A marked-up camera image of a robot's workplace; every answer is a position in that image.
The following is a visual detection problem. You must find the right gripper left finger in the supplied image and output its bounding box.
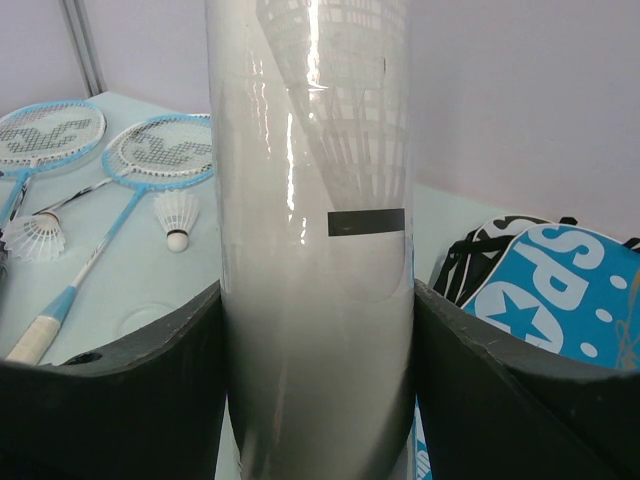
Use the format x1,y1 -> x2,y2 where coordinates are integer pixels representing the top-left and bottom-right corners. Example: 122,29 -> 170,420
1,284 -> 223,479

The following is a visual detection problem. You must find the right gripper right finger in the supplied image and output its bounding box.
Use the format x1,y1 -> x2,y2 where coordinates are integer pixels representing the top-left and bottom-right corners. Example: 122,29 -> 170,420
413,282 -> 639,479

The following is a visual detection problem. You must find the blue racket bag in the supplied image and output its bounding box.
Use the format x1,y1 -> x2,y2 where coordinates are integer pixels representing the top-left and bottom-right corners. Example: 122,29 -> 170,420
460,223 -> 639,372

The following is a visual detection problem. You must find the white shuttlecock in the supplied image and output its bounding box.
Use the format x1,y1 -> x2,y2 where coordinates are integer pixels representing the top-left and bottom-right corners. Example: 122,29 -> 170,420
154,190 -> 200,253
1,212 -> 66,262

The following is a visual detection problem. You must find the blue racket white grip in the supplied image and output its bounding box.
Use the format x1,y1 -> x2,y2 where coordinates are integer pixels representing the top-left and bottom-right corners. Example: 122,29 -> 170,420
6,114 -> 214,365

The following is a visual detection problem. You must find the white shuttlecock tube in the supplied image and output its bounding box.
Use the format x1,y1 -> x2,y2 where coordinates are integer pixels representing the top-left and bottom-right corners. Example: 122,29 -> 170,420
205,1 -> 414,479

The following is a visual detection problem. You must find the transparent tube cap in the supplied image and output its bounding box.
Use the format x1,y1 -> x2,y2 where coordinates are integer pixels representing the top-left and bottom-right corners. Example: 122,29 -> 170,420
114,302 -> 175,339

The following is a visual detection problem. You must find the black racket bag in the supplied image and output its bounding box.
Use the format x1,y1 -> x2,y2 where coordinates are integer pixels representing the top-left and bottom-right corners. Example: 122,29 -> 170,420
433,213 -> 552,308

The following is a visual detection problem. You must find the white racket black grip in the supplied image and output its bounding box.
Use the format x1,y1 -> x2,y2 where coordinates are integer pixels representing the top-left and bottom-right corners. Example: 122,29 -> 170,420
32,113 -> 211,215

